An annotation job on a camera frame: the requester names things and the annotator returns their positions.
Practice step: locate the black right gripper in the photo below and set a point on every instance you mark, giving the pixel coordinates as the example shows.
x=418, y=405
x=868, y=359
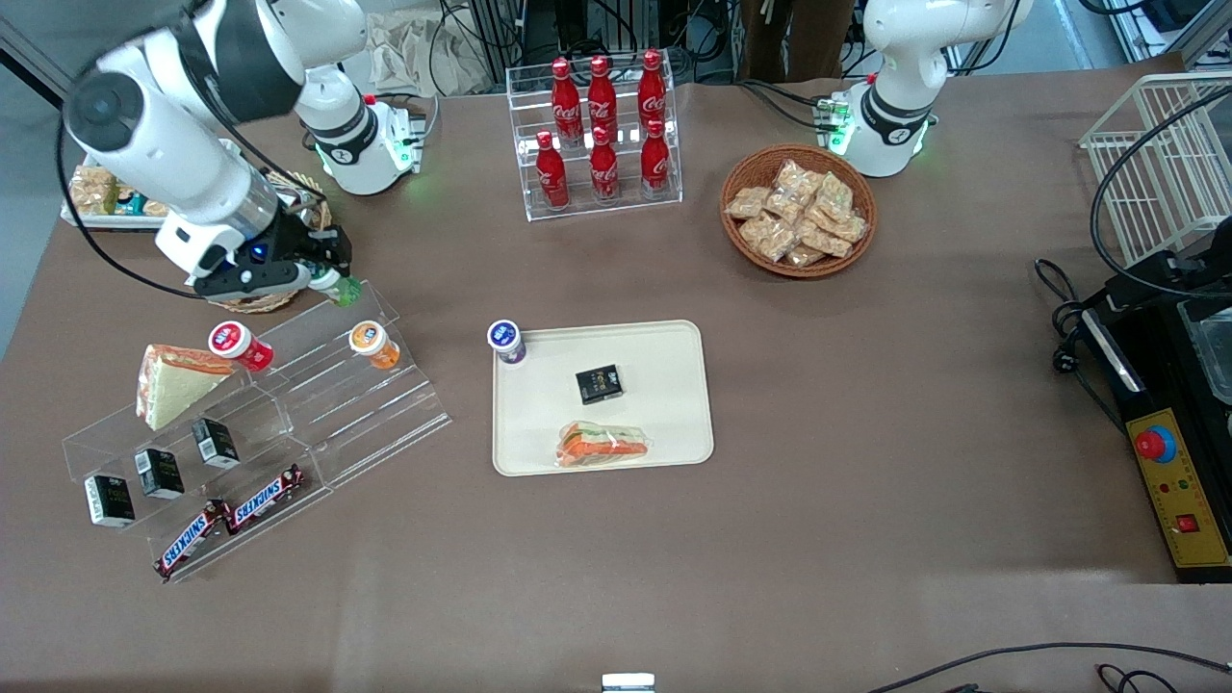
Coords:
x=292, y=239

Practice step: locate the green gum bottle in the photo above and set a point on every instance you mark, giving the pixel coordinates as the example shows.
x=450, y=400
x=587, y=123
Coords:
x=343, y=289

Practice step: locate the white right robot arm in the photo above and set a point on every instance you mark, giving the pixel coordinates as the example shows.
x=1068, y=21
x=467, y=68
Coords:
x=173, y=144

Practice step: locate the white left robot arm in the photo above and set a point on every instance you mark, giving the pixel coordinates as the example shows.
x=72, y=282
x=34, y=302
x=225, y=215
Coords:
x=905, y=96

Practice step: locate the orange gum bottle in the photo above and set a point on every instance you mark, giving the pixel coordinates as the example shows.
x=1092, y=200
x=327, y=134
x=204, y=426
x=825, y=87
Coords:
x=373, y=345

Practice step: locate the red gum bottle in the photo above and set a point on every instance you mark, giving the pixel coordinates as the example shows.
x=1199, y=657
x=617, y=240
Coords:
x=241, y=346

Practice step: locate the purple gum bottle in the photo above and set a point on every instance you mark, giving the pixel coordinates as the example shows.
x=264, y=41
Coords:
x=506, y=342

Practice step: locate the white rectangular snack tray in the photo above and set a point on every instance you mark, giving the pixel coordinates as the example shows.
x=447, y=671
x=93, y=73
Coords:
x=106, y=221

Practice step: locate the beige plastic tray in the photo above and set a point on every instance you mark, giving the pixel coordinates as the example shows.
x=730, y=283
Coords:
x=664, y=404

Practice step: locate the oval tan wicker basket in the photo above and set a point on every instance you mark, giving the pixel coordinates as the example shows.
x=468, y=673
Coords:
x=255, y=305

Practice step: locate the clear acrylic stepped stand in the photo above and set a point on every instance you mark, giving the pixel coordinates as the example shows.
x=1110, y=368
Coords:
x=346, y=414

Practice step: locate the wrapped triangle sandwich white bread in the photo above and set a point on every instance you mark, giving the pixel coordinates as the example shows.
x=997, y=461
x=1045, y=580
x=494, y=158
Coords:
x=173, y=383

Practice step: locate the small black box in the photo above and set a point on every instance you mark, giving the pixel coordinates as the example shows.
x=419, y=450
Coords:
x=216, y=443
x=109, y=500
x=159, y=473
x=599, y=383

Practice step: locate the crumpled brown paper bag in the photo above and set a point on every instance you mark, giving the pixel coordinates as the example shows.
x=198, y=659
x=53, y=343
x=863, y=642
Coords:
x=414, y=53

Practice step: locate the Snickers bar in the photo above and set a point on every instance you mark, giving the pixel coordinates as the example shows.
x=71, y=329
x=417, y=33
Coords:
x=265, y=499
x=190, y=539

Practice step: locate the red Coca-Cola bottle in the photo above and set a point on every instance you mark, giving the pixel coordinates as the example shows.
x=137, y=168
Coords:
x=551, y=175
x=603, y=171
x=565, y=96
x=655, y=166
x=652, y=89
x=602, y=91

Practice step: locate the clear snack pack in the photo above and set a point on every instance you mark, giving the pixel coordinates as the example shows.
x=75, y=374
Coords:
x=849, y=227
x=797, y=179
x=762, y=231
x=746, y=202
x=804, y=255
x=784, y=208
x=93, y=190
x=826, y=241
x=835, y=192

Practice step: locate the clear acrylic bottle rack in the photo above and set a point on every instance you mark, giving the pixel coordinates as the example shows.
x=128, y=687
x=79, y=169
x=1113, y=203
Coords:
x=626, y=207

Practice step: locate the wrapped sandwich with orange filling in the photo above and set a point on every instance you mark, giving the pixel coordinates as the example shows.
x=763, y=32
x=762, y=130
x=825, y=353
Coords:
x=602, y=446

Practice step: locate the round brown wicker basket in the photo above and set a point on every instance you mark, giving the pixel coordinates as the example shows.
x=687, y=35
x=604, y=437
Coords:
x=746, y=260

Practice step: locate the small white metal object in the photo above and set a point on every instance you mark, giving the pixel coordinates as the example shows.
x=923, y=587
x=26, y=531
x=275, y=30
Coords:
x=628, y=683

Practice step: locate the black device on control box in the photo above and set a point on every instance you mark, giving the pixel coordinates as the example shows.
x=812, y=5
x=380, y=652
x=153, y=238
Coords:
x=1155, y=279

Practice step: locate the red emergency stop button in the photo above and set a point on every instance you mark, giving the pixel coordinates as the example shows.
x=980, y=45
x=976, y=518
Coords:
x=1155, y=444

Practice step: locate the black and yellow control box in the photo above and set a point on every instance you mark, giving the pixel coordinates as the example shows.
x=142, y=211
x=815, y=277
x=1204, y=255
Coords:
x=1179, y=500

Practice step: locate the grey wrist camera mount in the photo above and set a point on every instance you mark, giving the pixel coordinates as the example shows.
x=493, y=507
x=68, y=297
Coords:
x=250, y=279

